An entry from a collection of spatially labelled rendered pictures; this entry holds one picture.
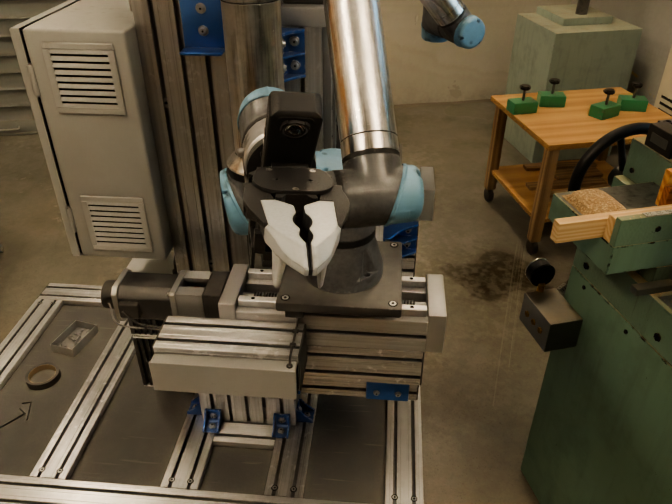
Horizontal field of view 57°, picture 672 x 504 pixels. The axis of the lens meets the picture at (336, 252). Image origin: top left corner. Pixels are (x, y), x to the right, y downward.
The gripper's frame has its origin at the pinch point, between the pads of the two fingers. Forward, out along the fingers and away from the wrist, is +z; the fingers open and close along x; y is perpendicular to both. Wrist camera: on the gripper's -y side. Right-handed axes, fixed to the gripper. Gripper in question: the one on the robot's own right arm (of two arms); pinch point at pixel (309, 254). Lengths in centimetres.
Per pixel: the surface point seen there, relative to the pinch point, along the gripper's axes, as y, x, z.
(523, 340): 112, -105, -116
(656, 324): 39, -73, -37
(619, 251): 27, -64, -43
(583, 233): 26, -58, -46
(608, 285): 41, -73, -52
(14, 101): 120, 118, -349
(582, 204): 25, -64, -56
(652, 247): 27, -71, -44
